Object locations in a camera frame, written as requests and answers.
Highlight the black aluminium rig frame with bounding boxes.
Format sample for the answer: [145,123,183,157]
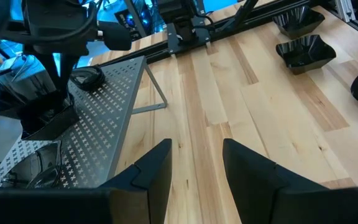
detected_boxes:
[90,0,358,68]

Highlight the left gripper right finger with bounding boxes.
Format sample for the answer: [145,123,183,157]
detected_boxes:
[222,138,358,224]

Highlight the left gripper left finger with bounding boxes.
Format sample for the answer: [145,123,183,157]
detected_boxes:
[0,138,173,224]

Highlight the grey perforated metal riser shelf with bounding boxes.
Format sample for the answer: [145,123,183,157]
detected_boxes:
[0,55,169,190]

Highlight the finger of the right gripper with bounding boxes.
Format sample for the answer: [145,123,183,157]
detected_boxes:
[59,54,77,100]
[39,54,61,100]

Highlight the silver aluminium extrusion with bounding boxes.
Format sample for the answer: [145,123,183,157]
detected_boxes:
[334,0,357,23]

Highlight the black wavy round mini plate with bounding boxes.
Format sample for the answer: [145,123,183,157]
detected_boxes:
[0,140,63,190]

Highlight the black computer tower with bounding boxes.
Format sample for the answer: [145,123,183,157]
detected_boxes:
[113,6,155,35]

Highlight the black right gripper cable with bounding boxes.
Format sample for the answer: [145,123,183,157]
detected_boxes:
[0,6,101,45]

